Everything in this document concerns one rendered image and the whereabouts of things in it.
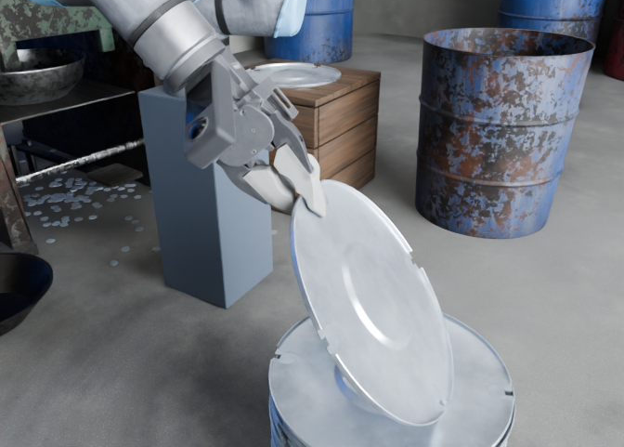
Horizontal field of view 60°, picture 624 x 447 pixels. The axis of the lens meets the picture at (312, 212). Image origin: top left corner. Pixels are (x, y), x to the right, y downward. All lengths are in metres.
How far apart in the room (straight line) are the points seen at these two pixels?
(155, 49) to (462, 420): 0.50
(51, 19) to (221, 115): 1.08
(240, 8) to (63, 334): 0.73
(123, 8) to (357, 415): 0.48
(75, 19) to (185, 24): 1.02
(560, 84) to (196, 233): 0.89
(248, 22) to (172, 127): 0.25
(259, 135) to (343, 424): 0.32
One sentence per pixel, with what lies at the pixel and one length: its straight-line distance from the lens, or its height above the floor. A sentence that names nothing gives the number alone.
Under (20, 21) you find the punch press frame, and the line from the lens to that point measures 1.51.
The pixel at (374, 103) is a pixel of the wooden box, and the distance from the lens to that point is 1.71.
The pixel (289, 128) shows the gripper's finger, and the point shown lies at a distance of 0.55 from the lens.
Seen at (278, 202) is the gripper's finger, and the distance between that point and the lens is 0.59.
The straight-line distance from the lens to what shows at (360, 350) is 0.55.
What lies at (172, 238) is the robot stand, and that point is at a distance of 1.21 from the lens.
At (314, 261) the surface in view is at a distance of 0.55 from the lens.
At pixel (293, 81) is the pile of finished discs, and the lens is 1.59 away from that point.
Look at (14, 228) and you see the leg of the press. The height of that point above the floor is 0.08.
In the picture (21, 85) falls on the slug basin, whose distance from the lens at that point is 1.63.
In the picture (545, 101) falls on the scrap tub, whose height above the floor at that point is 0.37.
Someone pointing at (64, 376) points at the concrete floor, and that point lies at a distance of 1.14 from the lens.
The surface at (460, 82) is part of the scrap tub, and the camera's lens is 1.39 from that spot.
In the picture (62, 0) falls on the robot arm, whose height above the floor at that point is 0.65.
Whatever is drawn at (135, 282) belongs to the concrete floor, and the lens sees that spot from 1.34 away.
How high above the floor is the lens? 0.72
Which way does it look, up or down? 27 degrees down
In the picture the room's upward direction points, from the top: straight up
